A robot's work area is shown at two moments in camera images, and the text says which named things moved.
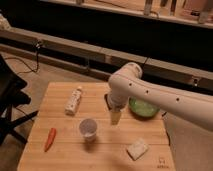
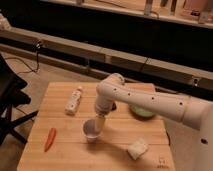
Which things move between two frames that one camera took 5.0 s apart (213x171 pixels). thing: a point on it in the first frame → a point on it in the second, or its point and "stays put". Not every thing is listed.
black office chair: x=12 y=96 stays put
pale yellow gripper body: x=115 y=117 → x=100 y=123
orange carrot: x=51 y=139 stays put
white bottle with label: x=73 y=101 stays put
